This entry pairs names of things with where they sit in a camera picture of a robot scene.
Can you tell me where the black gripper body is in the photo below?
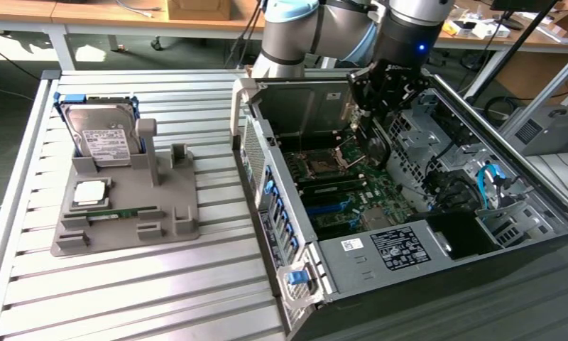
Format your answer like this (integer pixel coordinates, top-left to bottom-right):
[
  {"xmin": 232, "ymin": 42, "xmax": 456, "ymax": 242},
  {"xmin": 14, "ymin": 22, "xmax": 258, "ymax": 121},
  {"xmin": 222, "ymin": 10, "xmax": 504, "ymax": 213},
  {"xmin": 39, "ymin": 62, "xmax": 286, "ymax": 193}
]
[{"xmin": 365, "ymin": 13, "xmax": 445, "ymax": 82}]

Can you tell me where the green Dell motherboard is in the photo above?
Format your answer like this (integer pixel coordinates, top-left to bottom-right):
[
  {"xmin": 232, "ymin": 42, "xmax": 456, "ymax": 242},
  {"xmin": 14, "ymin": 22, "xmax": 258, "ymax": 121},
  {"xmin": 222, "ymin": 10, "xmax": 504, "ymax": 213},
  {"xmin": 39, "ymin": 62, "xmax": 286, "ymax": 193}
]
[{"xmin": 281, "ymin": 148, "xmax": 420, "ymax": 241}]

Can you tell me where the CPU socket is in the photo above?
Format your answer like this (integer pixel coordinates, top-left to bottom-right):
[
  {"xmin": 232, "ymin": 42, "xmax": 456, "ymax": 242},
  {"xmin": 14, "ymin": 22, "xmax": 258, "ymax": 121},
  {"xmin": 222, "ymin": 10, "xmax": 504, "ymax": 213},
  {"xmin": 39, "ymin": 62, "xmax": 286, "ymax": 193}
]
[{"xmin": 301, "ymin": 148, "xmax": 357, "ymax": 179}]

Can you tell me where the silver hard disk drive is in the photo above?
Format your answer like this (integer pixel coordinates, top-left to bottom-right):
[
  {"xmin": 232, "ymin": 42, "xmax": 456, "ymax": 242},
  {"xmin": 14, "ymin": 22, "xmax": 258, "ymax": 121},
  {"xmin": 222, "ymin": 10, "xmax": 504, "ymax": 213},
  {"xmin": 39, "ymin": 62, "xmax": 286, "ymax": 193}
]
[{"xmin": 58, "ymin": 102, "xmax": 141, "ymax": 168}]

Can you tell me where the brown cardboard box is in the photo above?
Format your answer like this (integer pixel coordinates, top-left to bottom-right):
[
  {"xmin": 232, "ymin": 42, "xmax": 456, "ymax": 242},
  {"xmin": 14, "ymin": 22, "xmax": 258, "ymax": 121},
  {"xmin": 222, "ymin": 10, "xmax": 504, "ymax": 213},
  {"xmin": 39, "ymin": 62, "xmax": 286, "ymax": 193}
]
[{"xmin": 165, "ymin": 0, "xmax": 232, "ymax": 21}]

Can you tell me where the blue expansion slot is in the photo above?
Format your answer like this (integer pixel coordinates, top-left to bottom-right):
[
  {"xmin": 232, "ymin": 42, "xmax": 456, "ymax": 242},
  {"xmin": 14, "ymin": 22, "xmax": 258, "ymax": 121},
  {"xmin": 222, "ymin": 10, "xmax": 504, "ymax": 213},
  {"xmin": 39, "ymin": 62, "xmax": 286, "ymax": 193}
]
[{"xmin": 306, "ymin": 200, "xmax": 361, "ymax": 216}]

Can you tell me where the black stand pole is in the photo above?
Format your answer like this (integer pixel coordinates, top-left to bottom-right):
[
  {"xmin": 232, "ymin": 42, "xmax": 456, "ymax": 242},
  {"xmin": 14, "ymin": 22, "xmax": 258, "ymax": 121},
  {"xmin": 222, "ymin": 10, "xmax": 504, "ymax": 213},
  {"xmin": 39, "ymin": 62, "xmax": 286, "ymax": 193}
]
[{"xmin": 462, "ymin": 0, "xmax": 562, "ymax": 106}]

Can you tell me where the grey metal disk bay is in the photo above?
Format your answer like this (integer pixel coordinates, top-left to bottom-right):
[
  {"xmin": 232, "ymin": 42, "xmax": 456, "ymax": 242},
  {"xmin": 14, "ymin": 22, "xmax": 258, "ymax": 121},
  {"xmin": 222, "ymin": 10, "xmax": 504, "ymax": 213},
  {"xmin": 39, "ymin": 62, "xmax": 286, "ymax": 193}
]
[{"xmin": 472, "ymin": 198, "xmax": 560, "ymax": 249}]

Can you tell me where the grey plastic parts rack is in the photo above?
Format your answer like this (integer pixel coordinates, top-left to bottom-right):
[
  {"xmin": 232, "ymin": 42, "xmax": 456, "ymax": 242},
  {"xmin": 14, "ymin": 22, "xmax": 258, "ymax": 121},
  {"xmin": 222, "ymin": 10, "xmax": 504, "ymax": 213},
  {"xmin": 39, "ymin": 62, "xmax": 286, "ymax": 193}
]
[{"xmin": 50, "ymin": 117, "xmax": 202, "ymax": 257}]

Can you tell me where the aluminium profile frame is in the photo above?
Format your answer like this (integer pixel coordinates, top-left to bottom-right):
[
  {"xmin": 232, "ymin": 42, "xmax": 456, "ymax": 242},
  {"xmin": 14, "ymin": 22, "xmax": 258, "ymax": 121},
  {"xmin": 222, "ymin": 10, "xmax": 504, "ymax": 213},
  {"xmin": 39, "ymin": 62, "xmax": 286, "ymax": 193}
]
[{"xmin": 520, "ymin": 59, "xmax": 568, "ymax": 118}]

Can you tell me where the grey control box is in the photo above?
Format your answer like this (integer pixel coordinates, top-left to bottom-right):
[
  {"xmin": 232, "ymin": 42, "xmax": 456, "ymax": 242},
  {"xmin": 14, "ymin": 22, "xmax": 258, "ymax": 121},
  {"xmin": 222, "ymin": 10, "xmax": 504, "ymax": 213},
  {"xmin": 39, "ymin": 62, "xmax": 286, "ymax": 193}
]
[{"xmin": 498, "ymin": 104, "xmax": 568, "ymax": 157}]

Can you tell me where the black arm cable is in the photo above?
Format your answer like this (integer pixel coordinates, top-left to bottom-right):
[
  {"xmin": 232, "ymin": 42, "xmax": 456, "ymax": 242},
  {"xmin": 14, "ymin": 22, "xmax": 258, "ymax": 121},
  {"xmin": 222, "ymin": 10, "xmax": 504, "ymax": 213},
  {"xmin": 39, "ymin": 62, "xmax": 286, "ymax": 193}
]
[{"xmin": 224, "ymin": 0, "xmax": 266, "ymax": 70}]

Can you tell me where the white cable with plug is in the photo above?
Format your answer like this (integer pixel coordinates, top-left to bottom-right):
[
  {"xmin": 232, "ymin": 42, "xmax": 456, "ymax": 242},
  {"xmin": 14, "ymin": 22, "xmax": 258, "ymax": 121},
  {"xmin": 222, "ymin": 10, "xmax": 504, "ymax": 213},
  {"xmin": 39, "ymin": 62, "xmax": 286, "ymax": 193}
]
[{"xmin": 111, "ymin": 0, "xmax": 165, "ymax": 18}]

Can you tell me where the yellow white small box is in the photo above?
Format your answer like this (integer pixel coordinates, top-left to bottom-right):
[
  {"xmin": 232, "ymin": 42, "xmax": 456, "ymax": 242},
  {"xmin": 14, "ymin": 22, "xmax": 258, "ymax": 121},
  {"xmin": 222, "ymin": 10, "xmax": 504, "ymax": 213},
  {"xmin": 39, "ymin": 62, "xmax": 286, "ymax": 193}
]
[{"xmin": 446, "ymin": 19, "xmax": 477, "ymax": 36}]

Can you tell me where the coiled black cable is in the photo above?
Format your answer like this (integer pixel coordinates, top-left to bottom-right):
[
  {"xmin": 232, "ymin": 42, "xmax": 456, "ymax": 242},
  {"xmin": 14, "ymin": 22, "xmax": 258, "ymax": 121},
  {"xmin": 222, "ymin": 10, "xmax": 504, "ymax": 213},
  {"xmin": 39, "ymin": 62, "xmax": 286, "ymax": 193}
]
[{"xmin": 481, "ymin": 95, "xmax": 521, "ymax": 124}]

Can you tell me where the black plastic shroud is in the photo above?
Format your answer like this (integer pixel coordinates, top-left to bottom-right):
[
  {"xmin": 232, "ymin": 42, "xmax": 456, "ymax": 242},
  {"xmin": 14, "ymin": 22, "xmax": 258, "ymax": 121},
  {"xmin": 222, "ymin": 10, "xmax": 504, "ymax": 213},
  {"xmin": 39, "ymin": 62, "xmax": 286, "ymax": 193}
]
[{"xmin": 424, "ymin": 211, "xmax": 501, "ymax": 262}]

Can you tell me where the black graphics card metal bracket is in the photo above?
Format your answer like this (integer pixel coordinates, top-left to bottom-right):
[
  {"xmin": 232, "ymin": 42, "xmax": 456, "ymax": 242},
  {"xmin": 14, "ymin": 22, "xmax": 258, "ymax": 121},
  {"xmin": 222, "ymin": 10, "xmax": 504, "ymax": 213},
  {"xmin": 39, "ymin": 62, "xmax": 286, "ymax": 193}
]
[{"xmin": 352, "ymin": 104, "xmax": 393, "ymax": 170}]

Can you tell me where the green RAM stick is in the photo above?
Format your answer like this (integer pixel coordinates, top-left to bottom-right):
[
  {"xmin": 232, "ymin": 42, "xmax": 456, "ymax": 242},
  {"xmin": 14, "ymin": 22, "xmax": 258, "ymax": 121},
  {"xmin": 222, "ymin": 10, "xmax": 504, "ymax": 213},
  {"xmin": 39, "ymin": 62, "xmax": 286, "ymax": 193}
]
[{"xmin": 85, "ymin": 207, "xmax": 155, "ymax": 220}]

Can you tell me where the blue SATA wire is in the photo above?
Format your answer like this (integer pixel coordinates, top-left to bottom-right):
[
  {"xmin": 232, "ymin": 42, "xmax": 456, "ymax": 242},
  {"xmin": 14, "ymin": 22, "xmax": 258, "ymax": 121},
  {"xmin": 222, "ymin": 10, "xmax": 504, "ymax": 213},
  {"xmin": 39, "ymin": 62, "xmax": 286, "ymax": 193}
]
[{"xmin": 474, "ymin": 159, "xmax": 508, "ymax": 214}]

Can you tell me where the open black PC case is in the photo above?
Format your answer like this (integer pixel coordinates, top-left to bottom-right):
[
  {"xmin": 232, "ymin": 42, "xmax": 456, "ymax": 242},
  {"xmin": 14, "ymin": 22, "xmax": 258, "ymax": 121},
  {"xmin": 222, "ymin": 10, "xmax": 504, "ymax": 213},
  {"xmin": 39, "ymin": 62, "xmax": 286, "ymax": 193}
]
[{"xmin": 229, "ymin": 69, "xmax": 568, "ymax": 340}]

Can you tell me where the black cable bundle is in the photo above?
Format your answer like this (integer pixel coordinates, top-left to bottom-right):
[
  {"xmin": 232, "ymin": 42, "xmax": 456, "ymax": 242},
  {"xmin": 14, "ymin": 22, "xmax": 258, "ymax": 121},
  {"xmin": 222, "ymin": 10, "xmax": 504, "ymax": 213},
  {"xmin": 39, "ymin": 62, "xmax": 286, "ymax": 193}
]
[{"xmin": 422, "ymin": 156, "xmax": 484, "ymax": 214}]

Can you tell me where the grey power supply unit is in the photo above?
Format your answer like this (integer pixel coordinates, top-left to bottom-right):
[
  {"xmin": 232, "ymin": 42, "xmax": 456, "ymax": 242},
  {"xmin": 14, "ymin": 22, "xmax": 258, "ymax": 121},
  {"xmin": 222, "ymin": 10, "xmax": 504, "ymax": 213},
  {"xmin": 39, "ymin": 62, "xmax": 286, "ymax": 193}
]
[{"xmin": 314, "ymin": 219, "xmax": 454, "ymax": 296}]

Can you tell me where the metal socket cover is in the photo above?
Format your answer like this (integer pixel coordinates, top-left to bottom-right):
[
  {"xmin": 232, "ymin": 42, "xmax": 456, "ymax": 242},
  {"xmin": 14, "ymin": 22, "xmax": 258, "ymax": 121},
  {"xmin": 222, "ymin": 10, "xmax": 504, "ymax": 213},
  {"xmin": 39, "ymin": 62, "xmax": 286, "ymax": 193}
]
[{"xmin": 333, "ymin": 136, "xmax": 364, "ymax": 168}]

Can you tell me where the silver CPU chip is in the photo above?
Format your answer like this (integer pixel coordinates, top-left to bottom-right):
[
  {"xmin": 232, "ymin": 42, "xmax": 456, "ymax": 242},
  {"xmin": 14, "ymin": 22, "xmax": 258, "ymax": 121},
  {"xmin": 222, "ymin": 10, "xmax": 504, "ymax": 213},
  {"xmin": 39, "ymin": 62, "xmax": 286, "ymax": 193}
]
[{"xmin": 73, "ymin": 181, "xmax": 110, "ymax": 206}]

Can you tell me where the silver chipset heatsink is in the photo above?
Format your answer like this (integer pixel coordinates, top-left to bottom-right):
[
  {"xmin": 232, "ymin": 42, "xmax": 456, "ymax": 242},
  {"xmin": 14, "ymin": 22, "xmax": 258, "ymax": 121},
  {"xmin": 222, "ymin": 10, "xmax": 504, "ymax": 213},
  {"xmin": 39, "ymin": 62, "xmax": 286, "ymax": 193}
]
[{"xmin": 361, "ymin": 208, "xmax": 393, "ymax": 230}]

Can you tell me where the perforated metal drive cage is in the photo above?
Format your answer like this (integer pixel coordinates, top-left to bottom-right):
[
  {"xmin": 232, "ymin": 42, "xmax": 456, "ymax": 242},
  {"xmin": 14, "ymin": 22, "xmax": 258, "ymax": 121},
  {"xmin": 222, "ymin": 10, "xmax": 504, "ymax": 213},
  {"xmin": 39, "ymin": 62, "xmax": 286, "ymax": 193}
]
[{"xmin": 386, "ymin": 106, "xmax": 490, "ymax": 171}]

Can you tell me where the long black expansion slot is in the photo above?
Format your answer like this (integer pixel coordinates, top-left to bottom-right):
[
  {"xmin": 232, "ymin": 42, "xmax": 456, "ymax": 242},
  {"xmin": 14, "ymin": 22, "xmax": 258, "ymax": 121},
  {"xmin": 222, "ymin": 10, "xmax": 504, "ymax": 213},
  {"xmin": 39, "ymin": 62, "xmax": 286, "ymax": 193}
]
[
  {"xmin": 301, "ymin": 185, "xmax": 369, "ymax": 196},
  {"xmin": 296, "ymin": 178, "xmax": 366, "ymax": 188}
]

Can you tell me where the wooden desk white frame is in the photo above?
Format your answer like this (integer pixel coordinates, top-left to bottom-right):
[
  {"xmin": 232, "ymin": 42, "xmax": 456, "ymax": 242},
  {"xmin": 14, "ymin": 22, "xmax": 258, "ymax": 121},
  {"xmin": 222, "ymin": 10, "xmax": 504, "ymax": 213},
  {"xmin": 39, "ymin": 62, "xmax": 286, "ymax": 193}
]
[
  {"xmin": 434, "ymin": 0, "xmax": 568, "ymax": 104},
  {"xmin": 0, "ymin": 0, "xmax": 266, "ymax": 72}
]

